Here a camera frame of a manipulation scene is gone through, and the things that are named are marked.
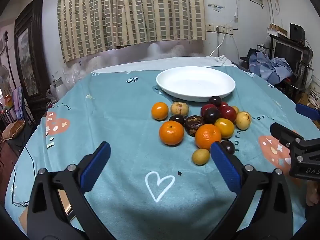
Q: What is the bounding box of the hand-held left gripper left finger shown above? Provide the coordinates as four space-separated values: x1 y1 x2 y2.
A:
27 141 115 240

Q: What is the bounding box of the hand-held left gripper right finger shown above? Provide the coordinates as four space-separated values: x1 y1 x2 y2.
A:
205 141 294 240

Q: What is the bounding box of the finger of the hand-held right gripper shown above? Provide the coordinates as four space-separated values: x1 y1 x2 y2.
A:
296 103 320 121
270 122 320 165

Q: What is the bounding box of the small yellow-green fruit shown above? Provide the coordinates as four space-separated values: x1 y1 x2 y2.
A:
192 148 210 166

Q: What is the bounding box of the yellow-orange smooth fruit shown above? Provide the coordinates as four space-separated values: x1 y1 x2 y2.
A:
214 118 235 139

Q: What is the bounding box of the pale spotted round fruit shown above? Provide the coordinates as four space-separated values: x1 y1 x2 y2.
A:
171 101 189 117

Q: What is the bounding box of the small orange mandarin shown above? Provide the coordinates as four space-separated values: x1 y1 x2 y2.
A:
151 102 169 121

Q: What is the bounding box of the white plate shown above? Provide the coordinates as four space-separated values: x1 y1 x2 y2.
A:
156 66 236 102

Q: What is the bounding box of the person's right hand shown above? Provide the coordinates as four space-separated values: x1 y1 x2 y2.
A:
306 180 320 207

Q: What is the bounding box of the white plastic bucket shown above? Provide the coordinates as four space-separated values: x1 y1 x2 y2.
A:
307 74 320 108

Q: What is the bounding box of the yellow round fruit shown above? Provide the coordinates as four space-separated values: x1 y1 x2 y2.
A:
236 111 251 130

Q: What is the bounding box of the teal printed tablecloth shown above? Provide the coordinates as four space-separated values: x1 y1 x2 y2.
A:
4 62 315 240

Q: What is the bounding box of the wrinkled brown passion fruit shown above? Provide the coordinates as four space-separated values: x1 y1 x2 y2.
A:
184 115 205 137

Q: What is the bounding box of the blue clothes pile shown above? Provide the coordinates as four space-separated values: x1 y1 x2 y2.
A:
249 52 293 85

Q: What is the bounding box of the black television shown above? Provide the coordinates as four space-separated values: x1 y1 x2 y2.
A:
272 39 310 68

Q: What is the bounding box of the black speaker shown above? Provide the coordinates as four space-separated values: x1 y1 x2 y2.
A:
289 23 305 40

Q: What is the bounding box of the black hat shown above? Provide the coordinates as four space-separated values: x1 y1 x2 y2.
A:
240 48 258 63

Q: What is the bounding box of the grey ceramic jug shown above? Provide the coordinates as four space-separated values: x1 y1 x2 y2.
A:
51 76 68 98

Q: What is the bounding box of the cardboard box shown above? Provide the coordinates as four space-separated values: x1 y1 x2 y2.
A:
269 24 288 36

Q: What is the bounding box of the brown cushion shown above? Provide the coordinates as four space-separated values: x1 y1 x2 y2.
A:
2 120 26 140

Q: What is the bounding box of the dark wooden framed painting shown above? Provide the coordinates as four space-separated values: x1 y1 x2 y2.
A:
14 0 50 105

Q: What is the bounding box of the checked beige curtain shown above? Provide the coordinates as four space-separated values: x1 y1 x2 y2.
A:
58 0 207 63

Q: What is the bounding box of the white power cable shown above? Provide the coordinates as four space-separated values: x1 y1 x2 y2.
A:
209 31 225 57

